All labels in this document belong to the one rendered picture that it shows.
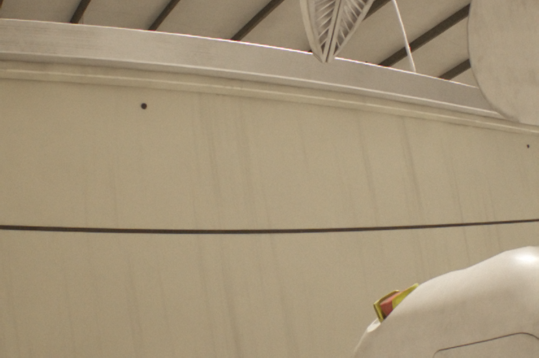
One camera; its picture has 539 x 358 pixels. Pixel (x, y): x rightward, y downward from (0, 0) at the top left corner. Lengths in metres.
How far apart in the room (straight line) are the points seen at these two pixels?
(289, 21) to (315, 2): 10.75
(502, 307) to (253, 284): 0.69
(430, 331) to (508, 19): 0.29
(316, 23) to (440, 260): 0.76
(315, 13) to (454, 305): 0.30
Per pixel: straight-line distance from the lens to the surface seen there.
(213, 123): 1.05
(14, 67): 0.94
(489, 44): 0.58
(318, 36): 0.58
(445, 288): 0.40
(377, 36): 12.00
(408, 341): 0.42
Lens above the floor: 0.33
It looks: 17 degrees up
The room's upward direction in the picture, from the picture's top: 8 degrees counter-clockwise
